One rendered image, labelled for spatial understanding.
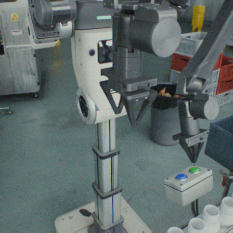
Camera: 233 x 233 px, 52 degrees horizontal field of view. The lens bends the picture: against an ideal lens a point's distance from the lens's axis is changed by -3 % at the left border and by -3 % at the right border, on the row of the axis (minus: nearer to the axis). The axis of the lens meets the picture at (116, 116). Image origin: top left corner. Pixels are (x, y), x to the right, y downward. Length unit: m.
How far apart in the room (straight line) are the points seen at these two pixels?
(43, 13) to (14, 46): 3.30
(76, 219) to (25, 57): 2.83
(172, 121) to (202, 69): 2.00
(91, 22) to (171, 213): 1.67
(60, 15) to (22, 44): 3.27
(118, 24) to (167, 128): 2.38
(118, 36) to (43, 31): 0.48
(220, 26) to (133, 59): 0.35
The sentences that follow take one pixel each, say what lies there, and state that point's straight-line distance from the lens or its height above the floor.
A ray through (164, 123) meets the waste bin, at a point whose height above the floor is 0.32.
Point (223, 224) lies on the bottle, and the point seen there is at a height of 1.11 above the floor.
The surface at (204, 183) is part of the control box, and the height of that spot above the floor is 1.09.
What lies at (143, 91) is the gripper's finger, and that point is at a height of 1.47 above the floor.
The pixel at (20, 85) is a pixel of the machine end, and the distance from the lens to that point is 4.17.
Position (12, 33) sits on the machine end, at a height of 1.07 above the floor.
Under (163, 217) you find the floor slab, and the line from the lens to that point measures 2.14.
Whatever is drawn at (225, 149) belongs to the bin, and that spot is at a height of 0.84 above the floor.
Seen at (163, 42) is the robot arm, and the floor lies 1.56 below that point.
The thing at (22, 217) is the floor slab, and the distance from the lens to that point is 2.23.
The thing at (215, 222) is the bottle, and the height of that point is 1.14.
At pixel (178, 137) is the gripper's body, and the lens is 0.76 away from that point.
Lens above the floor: 1.63
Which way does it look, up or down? 28 degrees down
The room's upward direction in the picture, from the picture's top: straight up
